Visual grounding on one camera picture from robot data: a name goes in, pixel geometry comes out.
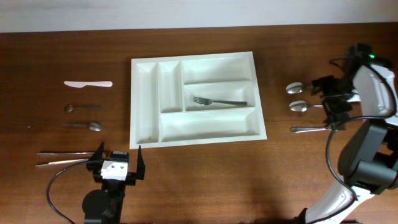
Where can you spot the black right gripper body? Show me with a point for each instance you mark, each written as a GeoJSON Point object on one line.
{"type": "Point", "coordinates": [334, 93]}

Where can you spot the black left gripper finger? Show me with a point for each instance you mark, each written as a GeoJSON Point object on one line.
{"type": "Point", "coordinates": [96, 159]}
{"type": "Point", "coordinates": [141, 167]}

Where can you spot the silver tablespoon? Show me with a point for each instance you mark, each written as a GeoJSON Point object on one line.
{"type": "Point", "coordinates": [297, 87]}
{"type": "Point", "coordinates": [302, 106]}

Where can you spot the silver fork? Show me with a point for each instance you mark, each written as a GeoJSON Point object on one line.
{"type": "Point", "coordinates": [313, 129]}
{"type": "Point", "coordinates": [207, 101]}

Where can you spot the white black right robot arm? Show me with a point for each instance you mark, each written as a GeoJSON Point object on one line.
{"type": "Point", "coordinates": [367, 165]}

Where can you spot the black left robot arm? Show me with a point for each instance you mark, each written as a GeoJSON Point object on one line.
{"type": "Point", "coordinates": [105, 205]}

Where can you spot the small silver teaspoon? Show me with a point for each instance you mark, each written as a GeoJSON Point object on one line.
{"type": "Point", "coordinates": [90, 126]}

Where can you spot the upper metal chopstick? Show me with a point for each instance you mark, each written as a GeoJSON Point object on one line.
{"type": "Point", "coordinates": [64, 153]}

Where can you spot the white plastic cutlery tray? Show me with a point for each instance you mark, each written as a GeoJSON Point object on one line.
{"type": "Point", "coordinates": [163, 115]}

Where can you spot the small dark metal teaspoon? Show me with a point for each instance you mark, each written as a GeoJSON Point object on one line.
{"type": "Point", "coordinates": [68, 109]}

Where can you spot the pink plastic knife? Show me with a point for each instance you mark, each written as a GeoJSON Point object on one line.
{"type": "Point", "coordinates": [106, 84]}

